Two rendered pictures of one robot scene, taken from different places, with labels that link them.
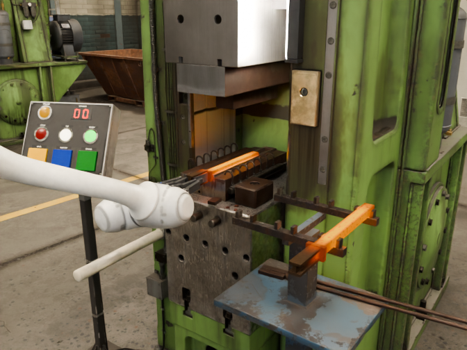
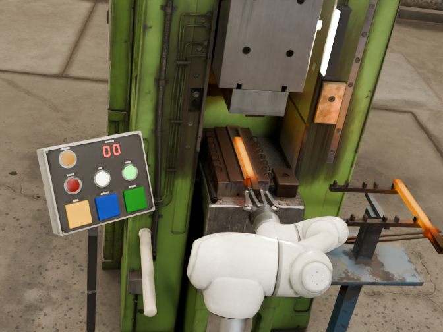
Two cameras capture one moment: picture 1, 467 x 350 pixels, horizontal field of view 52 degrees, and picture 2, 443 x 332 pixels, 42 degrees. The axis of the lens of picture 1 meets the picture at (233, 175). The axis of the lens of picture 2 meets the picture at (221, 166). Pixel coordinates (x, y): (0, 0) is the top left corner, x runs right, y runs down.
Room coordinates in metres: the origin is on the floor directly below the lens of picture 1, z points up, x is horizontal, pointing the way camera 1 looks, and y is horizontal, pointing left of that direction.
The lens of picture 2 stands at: (0.43, 1.55, 2.17)
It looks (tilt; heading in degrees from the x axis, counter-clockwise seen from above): 32 degrees down; 311
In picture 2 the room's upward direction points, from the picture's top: 9 degrees clockwise
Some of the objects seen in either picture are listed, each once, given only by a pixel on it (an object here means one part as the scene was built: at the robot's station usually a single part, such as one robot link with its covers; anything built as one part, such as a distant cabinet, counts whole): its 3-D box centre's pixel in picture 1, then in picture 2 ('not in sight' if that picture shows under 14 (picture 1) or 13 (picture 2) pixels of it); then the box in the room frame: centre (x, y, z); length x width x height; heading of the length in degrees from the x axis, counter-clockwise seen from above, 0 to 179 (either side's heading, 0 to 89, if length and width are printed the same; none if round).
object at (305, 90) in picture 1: (304, 98); (329, 103); (1.50, -0.22, 1.27); 0.09 x 0.02 x 0.17; 55
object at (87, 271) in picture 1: (121, 253); (147, 271); (1.70, 0.44, 0.62); 0.44 x 0.05 x 0.05; 145
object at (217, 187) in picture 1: (236, 169); (233, 158); (1.74, -0.01, 0.96); 0.42 x 0.20 x 0.09; 145
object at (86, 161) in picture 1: (87, 161); (134, 199); (1.69, 0.54, 1.01); 0.07 x 0.05 x 0.07; 80
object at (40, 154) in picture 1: (37, 158); (78, 213); (1.72, 0.74, 1.01); 0.07 x 0.05 x 0.07; 80
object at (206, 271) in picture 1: (249, 234); (236, 209); (1.72, -0.06, 0.69); 0.56 x 0.38 x 0.45; 145
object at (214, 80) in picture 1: (236, 73); (247, 78); (1.74, -0.01, 1.32); 0.42 x 0.20 x 0.10; 145
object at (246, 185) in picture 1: (254, 192); (283, 182); (1.52, -0.07, 0.95); 0.12 x 0.08 x 0.06; 145
